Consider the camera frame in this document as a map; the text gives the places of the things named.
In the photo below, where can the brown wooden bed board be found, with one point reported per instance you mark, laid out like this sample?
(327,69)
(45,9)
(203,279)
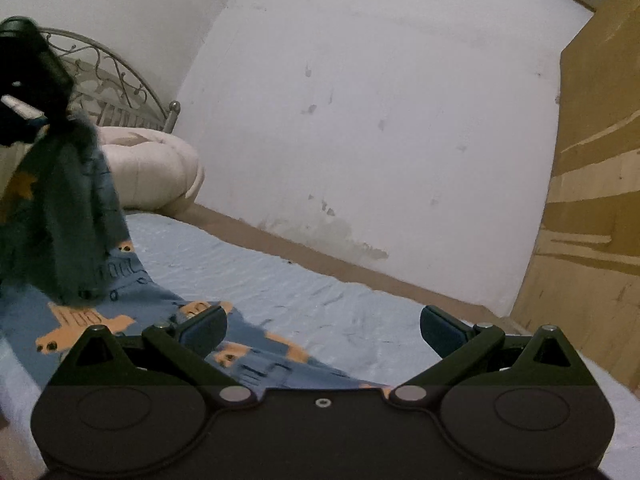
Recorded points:
(350,272)

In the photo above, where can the blue pants with orange print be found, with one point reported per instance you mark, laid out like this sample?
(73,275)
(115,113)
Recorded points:
(75,220)

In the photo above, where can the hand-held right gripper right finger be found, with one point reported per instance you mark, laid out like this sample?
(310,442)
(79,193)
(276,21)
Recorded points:
(440,331)

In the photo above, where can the plywood wall panel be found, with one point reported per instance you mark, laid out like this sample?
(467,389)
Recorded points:
(595,200)

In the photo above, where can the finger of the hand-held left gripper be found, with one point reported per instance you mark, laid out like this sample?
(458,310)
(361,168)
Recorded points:
(42,65)
(20,121)

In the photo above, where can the pale pink comforter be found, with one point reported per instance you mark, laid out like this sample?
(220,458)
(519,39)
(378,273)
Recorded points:
(150,170)

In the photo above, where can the ornate metal headboard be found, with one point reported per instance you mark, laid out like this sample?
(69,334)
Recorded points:
(120,85)

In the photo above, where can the light blue ribbed mattress pad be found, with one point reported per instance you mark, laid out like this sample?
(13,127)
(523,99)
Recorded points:
(320,305)

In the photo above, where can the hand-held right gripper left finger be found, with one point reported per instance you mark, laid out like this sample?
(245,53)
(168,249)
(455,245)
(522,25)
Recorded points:
(202,330)

